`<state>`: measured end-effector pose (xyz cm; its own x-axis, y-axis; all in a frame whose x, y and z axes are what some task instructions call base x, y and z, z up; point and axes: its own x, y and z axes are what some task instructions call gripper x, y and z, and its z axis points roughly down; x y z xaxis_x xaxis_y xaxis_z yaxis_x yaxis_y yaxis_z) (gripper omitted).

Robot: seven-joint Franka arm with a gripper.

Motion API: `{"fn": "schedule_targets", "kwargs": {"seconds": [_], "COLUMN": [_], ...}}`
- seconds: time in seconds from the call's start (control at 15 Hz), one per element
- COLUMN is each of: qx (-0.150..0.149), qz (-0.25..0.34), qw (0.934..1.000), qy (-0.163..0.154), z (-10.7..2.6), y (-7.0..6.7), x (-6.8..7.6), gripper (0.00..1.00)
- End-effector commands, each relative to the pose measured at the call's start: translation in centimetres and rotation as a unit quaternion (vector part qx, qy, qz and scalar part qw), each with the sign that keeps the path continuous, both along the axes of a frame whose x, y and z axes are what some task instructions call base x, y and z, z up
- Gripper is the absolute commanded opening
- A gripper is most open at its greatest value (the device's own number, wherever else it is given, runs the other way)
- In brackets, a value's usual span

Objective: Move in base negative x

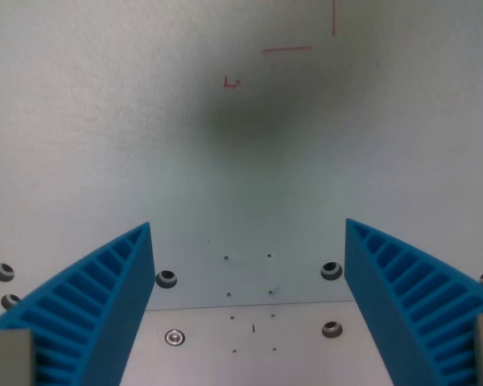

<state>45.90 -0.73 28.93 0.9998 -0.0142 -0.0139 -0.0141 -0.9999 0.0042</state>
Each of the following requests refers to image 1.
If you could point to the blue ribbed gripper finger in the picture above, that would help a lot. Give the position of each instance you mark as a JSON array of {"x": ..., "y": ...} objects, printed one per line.
[
  {"x": 104, "y": 305},
  {"x": 390, "y": 305}
]

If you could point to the silver round screw head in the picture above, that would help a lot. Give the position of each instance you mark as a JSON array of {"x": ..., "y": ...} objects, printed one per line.
[{"x": 174, "y": 337}]

